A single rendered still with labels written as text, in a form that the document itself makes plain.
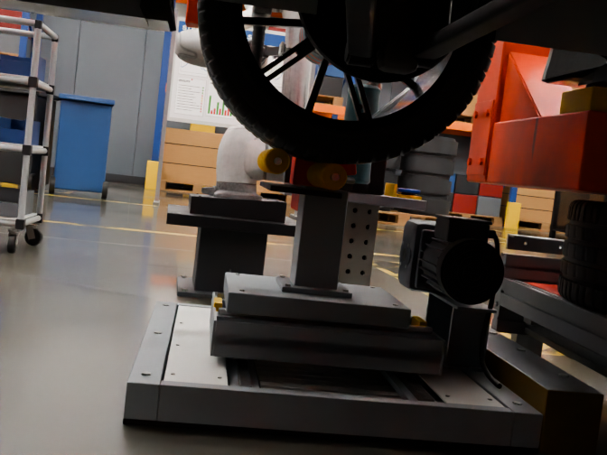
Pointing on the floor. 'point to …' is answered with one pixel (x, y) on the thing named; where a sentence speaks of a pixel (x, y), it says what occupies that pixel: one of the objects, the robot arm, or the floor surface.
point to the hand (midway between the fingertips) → (257, 43)
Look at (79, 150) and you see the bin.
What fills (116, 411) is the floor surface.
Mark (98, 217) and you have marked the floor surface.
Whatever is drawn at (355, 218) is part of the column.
